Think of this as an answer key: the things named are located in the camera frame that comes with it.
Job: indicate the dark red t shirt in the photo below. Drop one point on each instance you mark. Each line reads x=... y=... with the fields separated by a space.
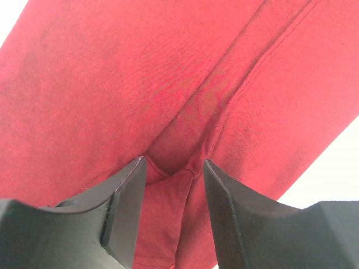
x=261 y=88

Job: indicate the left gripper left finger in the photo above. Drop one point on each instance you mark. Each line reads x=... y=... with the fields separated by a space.
x=97 y=228

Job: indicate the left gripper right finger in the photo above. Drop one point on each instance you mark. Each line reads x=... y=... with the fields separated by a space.
x=253 y=231

